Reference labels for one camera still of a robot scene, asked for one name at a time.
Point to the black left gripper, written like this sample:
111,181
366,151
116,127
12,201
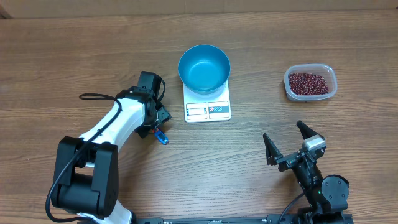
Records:
163,116

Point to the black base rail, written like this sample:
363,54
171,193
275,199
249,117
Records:
270,219

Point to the teal plastic bowl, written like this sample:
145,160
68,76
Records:
204,68

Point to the white digital kitchen scale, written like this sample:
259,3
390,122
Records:
200,108

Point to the red adzuki beans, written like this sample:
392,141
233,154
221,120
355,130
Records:
307,84

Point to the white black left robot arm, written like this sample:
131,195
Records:
85,185

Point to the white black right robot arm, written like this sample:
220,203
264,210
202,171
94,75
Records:
323,199

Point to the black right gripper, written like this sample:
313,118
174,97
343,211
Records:
275,156

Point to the clear plastic container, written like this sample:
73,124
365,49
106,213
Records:
315,68

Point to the red scoop blue handle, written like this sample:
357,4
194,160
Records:
162,138

